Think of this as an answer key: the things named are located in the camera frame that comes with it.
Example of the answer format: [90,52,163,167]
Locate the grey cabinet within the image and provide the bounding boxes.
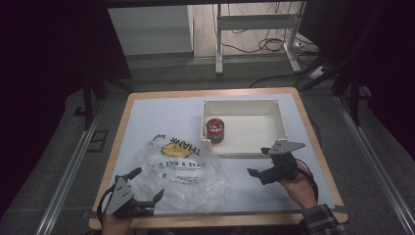
[107,4,194,57]

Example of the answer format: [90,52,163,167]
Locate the person's left hand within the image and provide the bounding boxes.
[101,213,135,235]

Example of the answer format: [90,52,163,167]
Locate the person's right hand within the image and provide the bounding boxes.
[279,162,319,211]

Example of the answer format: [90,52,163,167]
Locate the red can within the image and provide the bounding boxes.
[205,117,226,144]

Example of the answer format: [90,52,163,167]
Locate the white plastic box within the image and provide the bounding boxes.
[199,99,290,160]

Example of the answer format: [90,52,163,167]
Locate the white power strip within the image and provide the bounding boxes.
[306,65,328,81]

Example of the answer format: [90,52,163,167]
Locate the yellow round item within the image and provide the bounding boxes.
[161,142,193,159]

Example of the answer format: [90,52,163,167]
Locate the clear plastic bag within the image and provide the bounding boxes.
[125,133,231,214]

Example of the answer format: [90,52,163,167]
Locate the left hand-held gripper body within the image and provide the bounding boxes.
[105,176,155,219]

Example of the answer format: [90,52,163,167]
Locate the white desk frame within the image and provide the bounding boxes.
[214,1,307,75]

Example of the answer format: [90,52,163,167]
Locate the white table mat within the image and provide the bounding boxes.
[93,92,337,215]

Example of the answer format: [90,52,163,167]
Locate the black stand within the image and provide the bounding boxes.
[299,55,365,128]
[79,72,135,131]

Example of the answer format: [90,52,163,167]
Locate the metal floor rail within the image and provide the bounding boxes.
[335,95,415,235]
[34,100,105,235]

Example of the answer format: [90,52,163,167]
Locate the black floor cables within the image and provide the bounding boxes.
[224,27,297,55]

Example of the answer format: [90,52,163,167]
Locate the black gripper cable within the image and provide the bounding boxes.
[294,158,320,204]
[96,186,115,220]

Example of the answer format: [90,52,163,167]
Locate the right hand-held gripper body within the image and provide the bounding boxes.
[260,139,307,182]

